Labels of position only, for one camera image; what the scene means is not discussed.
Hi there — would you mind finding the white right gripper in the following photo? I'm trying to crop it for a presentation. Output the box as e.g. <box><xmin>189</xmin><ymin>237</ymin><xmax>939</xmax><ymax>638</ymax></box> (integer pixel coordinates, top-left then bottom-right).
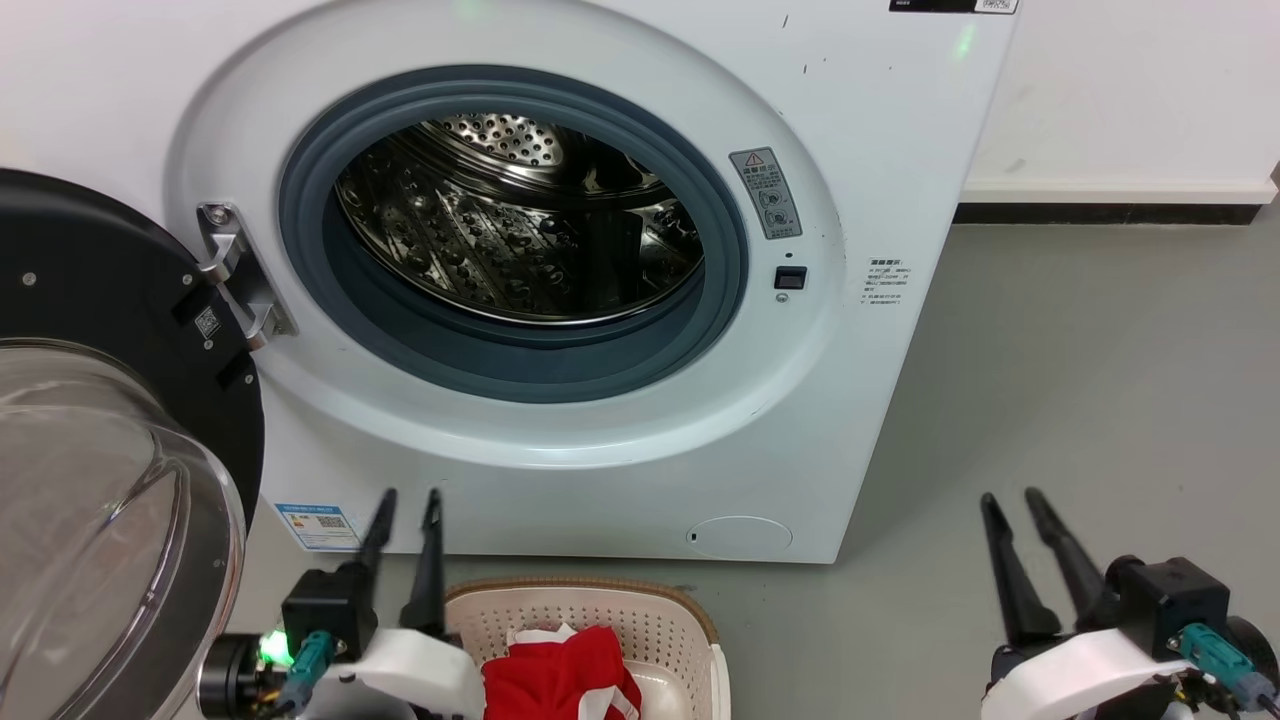
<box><xmin>981</xmin><ymin>487</ymin><xmax>1193</xmax><ymax>720</ymax></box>

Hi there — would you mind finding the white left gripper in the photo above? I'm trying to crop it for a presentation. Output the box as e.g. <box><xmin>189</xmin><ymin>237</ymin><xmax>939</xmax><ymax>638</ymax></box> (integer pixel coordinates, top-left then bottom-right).
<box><xmin>340</xmin><ymin>487</ymin><xmax>488</xmax><ymax>720</ymax></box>

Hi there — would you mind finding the red and white garment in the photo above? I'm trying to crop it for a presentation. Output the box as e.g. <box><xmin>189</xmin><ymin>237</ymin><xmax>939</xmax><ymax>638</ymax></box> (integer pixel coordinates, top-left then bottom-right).
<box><xmin>482</xmin><ymin>625</ymin><xmax>643</xmax><ymax>720</ymax></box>

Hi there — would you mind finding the cream perforated laundry basket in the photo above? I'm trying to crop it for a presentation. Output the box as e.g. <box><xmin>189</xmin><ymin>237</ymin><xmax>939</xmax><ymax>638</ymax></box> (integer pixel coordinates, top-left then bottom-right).
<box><xmin>445</xmin><ymin>578</ymin><xmax>731</xmax><ymax>720</ymax></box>

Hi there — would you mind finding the black washing machine door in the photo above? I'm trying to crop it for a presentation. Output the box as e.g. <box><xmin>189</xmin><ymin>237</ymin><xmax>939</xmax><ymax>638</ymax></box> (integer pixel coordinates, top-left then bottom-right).
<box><xmin>0</xmin><ymin>168</ymin><xmax>266</xmax><ymax>720</ymax></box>

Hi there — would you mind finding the black baseboard strip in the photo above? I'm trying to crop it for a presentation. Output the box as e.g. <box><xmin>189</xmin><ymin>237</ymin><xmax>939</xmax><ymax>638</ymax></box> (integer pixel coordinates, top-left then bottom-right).
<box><xmin>953</xmin><ymin>203</ymin><xmax>1263</xmax><ymax>226</ymax></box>

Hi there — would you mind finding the white front-load washing machine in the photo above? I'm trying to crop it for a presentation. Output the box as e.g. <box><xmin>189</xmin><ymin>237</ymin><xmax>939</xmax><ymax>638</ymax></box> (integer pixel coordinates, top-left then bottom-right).
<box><xmin>0</xmin><ymin>0</ymin><xmax>1021</xmax><ymax>566</ymax></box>

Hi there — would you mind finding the teal connector left camera cable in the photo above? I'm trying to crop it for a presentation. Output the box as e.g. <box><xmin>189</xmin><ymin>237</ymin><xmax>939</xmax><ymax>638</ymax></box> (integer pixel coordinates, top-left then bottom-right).
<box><xmin>283</xmin><ymin>630</ymin><xmax>337</xmax><ymax>717</ymax></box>

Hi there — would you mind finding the teal connector camera cable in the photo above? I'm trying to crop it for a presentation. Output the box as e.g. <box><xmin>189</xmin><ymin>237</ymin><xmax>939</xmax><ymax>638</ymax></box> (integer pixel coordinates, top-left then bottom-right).
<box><xmin>283</xmin><ymin>630</ymin><xmax>337</xmax><ymax>717</ymax></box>
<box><xmin>1178</xmin><ymin>623</ymin><xmax>1280</xmax><ymax>717</ymax></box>

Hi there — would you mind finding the teal connector right camera cable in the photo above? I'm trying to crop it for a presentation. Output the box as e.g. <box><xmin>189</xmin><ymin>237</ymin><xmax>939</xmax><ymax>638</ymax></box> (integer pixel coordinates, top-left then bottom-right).
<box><xmin>1178</xmin><ymin>623</ymin><xmax>1280</xmax><ymax>717</ymax></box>

